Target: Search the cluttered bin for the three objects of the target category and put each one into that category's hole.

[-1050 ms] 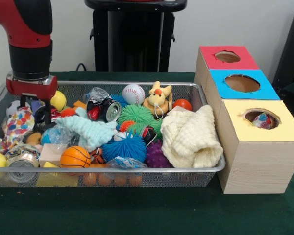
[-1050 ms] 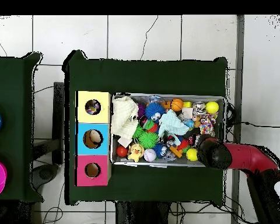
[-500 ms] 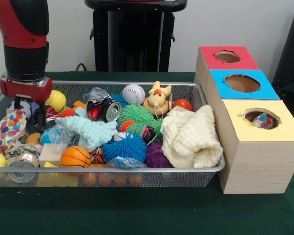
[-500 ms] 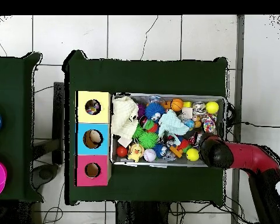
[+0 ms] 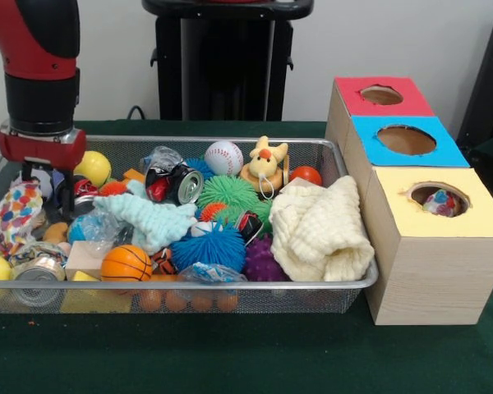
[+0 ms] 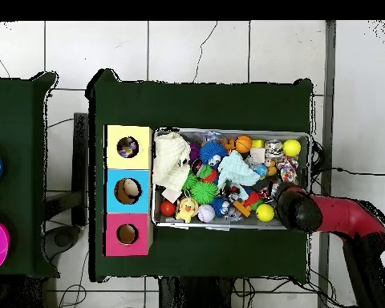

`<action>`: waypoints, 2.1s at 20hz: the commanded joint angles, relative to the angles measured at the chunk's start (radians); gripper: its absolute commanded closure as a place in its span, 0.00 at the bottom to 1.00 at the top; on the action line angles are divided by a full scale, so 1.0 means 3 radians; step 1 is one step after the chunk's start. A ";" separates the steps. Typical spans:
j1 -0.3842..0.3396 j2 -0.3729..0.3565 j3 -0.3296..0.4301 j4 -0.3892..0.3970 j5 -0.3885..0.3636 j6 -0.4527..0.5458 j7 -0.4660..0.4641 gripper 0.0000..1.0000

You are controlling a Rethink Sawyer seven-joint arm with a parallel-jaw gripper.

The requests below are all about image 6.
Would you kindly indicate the cream muslin cloth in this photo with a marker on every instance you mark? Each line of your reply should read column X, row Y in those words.
column 170, row 157

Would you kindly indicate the polka dot cloth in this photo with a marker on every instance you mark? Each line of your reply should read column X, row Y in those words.
column 288, row 170
column 127, row 147

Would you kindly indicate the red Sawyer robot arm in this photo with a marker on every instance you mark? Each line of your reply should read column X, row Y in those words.
column 343, row 215

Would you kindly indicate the silver mesh bin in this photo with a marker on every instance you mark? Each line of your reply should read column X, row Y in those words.
column 211, row 224

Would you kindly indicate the wooden box with three holes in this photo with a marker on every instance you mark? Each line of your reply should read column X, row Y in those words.
column 128, row 160

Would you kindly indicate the green spiky puffer ball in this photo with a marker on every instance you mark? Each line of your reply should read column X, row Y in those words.
column 204, row 192

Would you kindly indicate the blue spiky puffer ball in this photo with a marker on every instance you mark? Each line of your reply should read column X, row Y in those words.
column 211, row 150

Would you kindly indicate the yellow plush chick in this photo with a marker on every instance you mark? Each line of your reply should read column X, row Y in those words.
column 186, row 209

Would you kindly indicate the light blue muslin cloth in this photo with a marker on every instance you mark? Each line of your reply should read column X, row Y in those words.
column 237, row 170

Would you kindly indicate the white toy baseball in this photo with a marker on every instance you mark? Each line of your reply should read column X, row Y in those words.
column 206, row 213

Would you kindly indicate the red orange ball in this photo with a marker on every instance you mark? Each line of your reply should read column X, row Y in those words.
column 167, row 208

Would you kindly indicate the orange toy basketball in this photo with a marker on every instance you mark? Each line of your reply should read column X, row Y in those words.
column 243, row 144

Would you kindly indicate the dark green table cloth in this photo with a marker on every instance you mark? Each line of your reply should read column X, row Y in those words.
column 211, row 106

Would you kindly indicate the yellow ball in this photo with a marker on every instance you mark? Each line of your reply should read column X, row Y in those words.
column 265, row 212
column 292, row 148

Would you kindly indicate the dark green covered side table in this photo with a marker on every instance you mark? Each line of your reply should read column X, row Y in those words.
column 19, row 112

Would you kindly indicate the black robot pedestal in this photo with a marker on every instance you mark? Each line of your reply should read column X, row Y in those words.
column 195, row 295

